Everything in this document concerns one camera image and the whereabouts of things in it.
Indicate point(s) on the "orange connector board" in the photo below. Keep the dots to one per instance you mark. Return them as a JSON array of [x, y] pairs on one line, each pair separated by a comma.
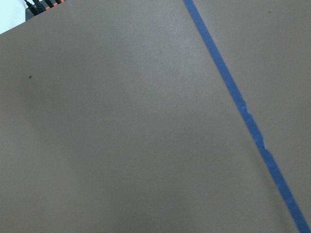
[[36, 7]]

